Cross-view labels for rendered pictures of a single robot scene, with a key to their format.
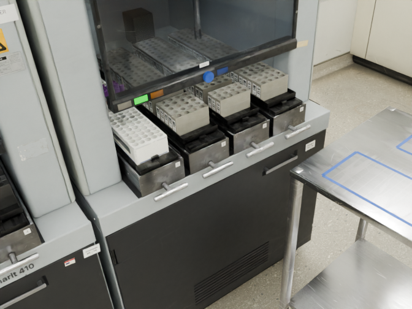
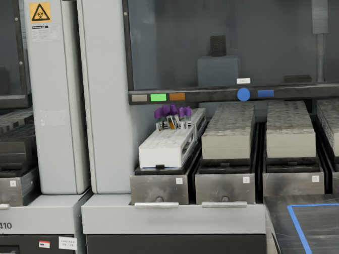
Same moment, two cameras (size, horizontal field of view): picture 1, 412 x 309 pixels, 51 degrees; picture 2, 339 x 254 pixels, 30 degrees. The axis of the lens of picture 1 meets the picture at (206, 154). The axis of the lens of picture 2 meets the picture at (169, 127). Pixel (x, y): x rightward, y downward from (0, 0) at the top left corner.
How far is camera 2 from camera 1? 93 cm
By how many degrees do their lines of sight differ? 47
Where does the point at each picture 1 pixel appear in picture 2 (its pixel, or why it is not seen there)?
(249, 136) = (289, 185)
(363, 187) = (315, 221)
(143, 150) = (148, 152)
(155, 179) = (149, 188)
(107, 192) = (113, 196)
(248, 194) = not seen: outside the picture
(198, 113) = (234, 140)
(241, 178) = not seen: hidden behind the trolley
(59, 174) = (71, 154)
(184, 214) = not seen: outside the picture
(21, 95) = (53, 62)
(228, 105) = (279, 145)
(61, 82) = (88, 60)
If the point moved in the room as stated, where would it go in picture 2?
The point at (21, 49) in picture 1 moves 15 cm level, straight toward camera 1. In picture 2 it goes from (61, 22) to (28, 24)
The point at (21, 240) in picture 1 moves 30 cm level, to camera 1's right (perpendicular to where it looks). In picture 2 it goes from (6, 191) to (89, 210)
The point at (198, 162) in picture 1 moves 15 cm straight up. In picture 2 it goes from (208, 191) to (205, 127)
